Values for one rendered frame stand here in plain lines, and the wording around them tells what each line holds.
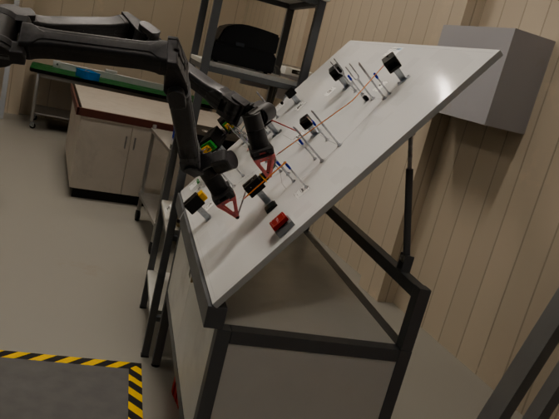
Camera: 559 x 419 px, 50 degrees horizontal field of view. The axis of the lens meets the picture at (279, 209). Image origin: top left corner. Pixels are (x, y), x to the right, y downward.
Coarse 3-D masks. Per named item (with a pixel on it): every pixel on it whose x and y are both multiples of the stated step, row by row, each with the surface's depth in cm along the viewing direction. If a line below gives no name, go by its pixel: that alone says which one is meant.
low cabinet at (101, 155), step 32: (96, 96) 586; (128, 96) 650; (96, 128) 506; (128, 128) 515; (160, 128) 521; (96, 160) 514; (128, 160) 523; (160, 160) 533; (96, 192) 527; (128, 192) 532; (160, 192) 542
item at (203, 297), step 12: (180, 204) 255; (192, 240) 209; (192, 252) 201; (192, 264) 196; (192, 276) 193; (204, 276) 180; (204, 288) 171; (204, 300) 167; (204, 312) 164; (216, 312) 161; (204, 324) 162; (216, 324) 162
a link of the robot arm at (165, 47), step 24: (24, 24) 126; (0, 48) 122; (24, 48) 125; (48, 48) 126; (72, 48) 127; (96, 48) 128; (120, 48) 129; (144, 48) 131; (168, 48) 132; (168, 72) 133
